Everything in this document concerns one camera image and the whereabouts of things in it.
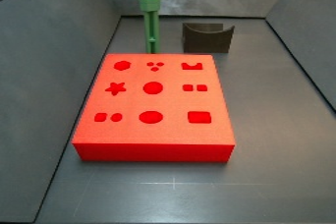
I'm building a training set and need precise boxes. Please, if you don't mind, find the green three prong peg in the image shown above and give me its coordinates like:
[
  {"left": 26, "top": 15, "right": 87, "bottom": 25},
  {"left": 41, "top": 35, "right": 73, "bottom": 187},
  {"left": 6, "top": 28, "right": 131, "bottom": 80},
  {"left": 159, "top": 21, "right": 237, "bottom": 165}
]
[{"left": 138, "top": 0, "right": 159, "bottom": 54}]

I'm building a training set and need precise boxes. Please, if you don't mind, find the black curved block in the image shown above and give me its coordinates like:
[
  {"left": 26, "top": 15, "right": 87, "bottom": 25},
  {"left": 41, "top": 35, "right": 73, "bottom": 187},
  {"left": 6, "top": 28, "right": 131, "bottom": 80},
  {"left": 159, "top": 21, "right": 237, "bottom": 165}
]
[{"left": 182, "top": 23, "right": 234, "bottom": 53}]

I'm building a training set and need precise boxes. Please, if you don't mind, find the red shape sorting board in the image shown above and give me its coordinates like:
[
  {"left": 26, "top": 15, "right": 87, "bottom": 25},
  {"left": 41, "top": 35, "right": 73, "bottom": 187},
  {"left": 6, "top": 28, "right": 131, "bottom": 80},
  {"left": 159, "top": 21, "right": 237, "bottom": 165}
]
[{"left": 71, "top": 54, "right": 234, "bottom": 162}]

